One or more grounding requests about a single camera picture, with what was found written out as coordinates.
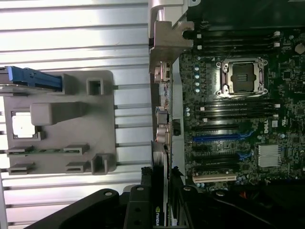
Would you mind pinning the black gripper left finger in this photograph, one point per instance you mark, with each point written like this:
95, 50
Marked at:
139, 210

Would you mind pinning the green RAM stick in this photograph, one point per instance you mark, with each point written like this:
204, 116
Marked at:
47, 151

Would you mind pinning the silver CPU chip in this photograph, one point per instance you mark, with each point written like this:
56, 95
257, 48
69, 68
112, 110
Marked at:
22, 127

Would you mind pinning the hard disk blue carrier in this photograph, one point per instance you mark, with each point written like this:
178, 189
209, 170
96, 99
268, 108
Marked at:
43, 80

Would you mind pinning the blue expansion slot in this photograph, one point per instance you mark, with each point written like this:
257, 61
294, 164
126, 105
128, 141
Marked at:
214, 138

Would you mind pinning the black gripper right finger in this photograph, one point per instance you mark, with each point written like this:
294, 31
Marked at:
197, 210

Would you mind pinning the silver coin battery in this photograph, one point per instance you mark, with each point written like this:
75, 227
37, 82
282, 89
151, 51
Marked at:
300, 48

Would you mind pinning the white expansion slot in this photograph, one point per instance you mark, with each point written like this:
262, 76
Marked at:
214, 179

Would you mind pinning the grey plastic parts rack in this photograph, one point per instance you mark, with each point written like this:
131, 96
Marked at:
100, 133

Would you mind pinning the silver CPU socket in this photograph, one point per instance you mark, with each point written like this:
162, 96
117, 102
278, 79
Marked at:
241, 76

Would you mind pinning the black expansion slot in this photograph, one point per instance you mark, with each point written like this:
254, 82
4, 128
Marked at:
214, 128
214, 158

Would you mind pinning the silver chipset heatsink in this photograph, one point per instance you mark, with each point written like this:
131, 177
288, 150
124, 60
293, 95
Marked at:
268, 155

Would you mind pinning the grey open PC case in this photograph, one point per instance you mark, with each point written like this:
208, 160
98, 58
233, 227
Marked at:
176, 95

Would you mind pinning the green motherboard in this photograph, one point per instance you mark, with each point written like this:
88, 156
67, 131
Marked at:
286, 100

